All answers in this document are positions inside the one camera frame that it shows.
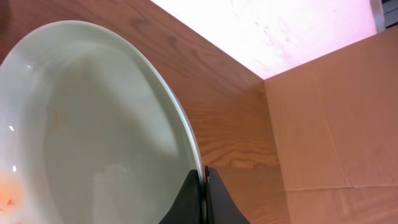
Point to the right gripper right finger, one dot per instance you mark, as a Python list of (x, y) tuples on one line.
[(220, 207)]

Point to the light green plate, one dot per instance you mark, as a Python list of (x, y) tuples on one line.
[(90, 131)]

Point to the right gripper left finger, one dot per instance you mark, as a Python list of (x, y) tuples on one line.
[(187, 207)]

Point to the cardboard box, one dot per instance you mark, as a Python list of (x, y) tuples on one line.
[(335, 126)]

